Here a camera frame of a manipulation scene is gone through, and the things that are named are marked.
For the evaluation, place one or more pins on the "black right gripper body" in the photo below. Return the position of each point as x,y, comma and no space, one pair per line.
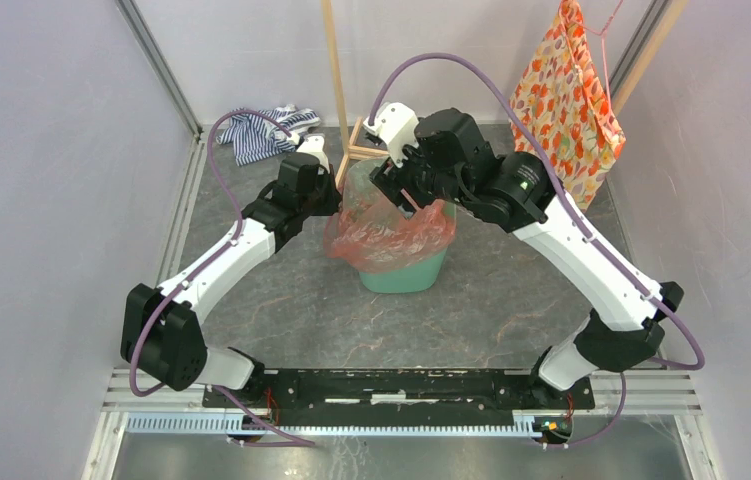
415,176

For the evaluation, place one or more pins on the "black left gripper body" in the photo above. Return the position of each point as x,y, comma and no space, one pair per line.
323,200

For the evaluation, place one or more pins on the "red plastic trash bag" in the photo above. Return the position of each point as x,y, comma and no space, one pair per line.
374,236

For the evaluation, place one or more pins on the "green plastic trash bin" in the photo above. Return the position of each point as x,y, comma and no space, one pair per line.
415,278

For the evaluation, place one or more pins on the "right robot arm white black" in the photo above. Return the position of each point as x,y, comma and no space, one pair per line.
444,156

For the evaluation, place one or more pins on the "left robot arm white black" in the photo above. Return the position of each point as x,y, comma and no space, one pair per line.
162,332

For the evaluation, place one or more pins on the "blue white striped cloth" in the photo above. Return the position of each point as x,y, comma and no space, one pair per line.
253,138

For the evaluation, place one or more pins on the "floral orange cloth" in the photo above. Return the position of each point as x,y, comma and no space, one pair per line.
562,99

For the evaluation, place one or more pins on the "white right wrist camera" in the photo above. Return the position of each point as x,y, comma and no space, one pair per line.
394,125

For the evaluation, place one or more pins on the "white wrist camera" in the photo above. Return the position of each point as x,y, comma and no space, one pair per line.
311,144
394,125

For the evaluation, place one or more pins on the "wooden rack frame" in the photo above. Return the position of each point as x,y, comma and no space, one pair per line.
498,37

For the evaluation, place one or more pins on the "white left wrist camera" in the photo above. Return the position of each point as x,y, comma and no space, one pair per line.
311,144

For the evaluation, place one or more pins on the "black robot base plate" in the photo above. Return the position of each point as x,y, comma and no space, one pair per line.
406,397

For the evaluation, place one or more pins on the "pink wire hanger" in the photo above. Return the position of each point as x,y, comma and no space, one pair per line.
598,20

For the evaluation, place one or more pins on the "slotted cable duct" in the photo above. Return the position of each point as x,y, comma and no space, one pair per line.
238,424

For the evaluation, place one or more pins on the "left aluminium corner post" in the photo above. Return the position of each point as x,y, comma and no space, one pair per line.
142,32

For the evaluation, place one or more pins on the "aluminium corner post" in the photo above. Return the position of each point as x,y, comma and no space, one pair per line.
654,26
142,32

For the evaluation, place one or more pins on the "right aluminium corner post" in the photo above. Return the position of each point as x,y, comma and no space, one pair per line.
654,26

